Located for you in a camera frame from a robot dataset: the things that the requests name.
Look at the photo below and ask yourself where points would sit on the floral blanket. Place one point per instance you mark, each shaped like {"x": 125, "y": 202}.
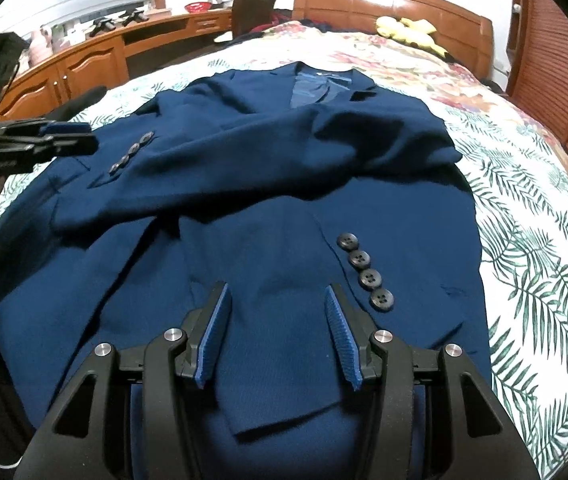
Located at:
{"x": 463, "y": 85}

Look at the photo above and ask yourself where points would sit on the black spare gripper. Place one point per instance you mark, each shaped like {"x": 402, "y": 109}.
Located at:
{"x": 103, "y": 25}
{"x": 133, "y": 16}

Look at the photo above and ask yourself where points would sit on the wooden desk cabinet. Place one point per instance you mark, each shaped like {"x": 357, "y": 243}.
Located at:
{"x": 89, "y": 65}

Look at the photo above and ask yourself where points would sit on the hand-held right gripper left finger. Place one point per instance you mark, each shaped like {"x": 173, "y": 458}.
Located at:
{"x": 211, "y": 332}

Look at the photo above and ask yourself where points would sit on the yellow plush toy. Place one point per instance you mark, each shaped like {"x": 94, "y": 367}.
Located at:
{"x": 408, "y": 32}

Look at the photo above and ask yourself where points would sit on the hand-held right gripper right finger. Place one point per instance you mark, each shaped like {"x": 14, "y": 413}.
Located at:
{"x": 343, "y": 340}

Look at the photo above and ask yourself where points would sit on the wooden headboard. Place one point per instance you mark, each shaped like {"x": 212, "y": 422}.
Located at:
{"x": 363, "y": 5}

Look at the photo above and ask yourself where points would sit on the navy blue blazer jacket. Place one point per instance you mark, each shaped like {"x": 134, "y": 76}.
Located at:
{"x": 264, "y": 210}

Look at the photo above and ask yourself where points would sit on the black garment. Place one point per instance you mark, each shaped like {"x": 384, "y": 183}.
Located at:
{"x": 84, "y": 102}

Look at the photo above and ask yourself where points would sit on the wooden louvred wardrobe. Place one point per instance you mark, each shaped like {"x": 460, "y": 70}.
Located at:
{"x": 563, "y": 60}

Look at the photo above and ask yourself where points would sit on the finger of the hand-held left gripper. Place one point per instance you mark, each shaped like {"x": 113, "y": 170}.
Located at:
{"x": 69, "y": 147}
{"x": 66, "y": 128}

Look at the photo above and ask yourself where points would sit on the red basket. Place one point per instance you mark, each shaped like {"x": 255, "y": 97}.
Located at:
{"x": 198, "y": 7}

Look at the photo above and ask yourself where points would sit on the bed with leaf-print sheet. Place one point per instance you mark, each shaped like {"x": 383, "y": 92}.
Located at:
{"x": 538, "y": 285}

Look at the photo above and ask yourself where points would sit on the dark wooden chair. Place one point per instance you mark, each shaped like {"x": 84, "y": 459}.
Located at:
{"x": 254, "y": 10}

